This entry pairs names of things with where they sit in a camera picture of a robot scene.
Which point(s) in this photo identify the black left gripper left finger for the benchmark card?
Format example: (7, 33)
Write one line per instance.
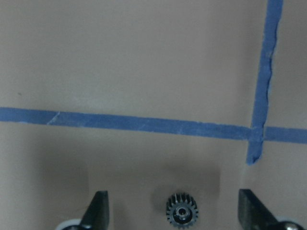
(96, 216)

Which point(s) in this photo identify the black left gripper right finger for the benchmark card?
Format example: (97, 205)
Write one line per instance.
(253, 214)

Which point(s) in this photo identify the black bearing gear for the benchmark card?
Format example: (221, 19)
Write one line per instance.
(181, 210)

